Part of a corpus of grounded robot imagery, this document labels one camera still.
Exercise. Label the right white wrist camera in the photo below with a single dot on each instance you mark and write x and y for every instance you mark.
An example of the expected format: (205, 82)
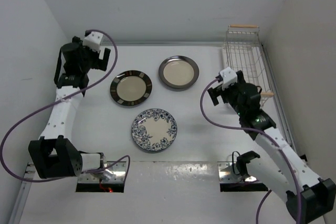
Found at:
(229, 77)

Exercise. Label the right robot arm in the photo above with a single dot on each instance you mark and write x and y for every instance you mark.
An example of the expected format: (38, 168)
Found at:
(306, 194)

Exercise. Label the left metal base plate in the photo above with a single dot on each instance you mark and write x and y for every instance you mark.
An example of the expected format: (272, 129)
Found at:
(113, 175)

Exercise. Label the white wire dish rack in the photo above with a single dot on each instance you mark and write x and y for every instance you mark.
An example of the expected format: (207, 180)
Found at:
(247, 35)

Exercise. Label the metal base plate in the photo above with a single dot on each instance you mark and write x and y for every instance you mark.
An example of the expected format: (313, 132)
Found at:
(228, 174)
(113, 175)

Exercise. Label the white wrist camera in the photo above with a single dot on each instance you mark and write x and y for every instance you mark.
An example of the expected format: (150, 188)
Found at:
(93, 41)
(229, 77)

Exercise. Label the dark striped rim plate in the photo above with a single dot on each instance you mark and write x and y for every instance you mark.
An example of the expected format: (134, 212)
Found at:
(131, 88)

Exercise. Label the blue floral white plate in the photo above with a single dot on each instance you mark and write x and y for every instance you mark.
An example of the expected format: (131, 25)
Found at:
(154, 130)

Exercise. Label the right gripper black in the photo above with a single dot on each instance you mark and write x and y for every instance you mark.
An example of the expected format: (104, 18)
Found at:
(214, 93)

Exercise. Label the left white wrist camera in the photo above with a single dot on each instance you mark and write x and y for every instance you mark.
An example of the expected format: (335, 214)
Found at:
(93, 41)

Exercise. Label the grey rimmed beige plate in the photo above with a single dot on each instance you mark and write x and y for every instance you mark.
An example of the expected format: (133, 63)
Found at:
(178, 72)

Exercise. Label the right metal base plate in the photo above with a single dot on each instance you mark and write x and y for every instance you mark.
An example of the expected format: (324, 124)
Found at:
(228, 174)

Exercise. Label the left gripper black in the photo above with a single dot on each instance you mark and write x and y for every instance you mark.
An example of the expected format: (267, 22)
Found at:
(83, 49)

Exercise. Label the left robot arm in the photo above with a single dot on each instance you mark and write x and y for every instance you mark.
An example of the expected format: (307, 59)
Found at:
(53, 154)

